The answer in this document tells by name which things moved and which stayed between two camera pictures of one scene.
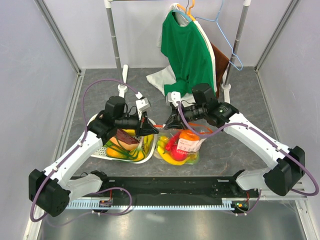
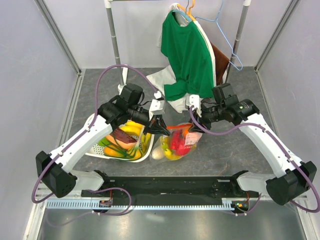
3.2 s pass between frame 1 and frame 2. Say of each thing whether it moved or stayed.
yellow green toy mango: stayed
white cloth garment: stayed
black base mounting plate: stayed
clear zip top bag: moved
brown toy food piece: stayed
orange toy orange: moved
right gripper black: moved
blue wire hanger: stayed
